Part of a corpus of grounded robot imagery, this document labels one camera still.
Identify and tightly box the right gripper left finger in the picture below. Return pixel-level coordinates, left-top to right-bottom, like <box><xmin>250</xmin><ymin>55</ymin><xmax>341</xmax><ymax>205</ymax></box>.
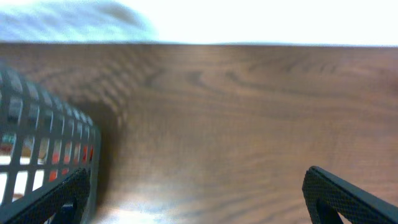
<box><xmin>1</xmin><ymin>168</ymin><xmax>90</xmax><ymax>223</ymax></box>

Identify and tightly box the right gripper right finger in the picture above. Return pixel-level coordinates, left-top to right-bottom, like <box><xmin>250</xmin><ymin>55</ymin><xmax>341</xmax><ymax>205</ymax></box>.
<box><xmin>302</xmin><ymin>166</ymin><xmax>397</xmax><ymax>224</ymax></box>

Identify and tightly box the orange spaghetti packet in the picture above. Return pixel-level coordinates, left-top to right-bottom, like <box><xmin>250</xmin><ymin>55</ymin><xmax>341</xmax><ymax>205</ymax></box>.
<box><xmin>0</xmin><ymin>142</ymin><xmax>96</xmax><ymax>183</ymax></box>

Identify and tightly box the grey plastic basket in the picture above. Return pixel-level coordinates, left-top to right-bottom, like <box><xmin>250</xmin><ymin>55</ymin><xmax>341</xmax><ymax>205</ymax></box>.
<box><xmin>1</xmin><ymin>65</ymin><xmax>101</xmax><ymax>223</ymax></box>

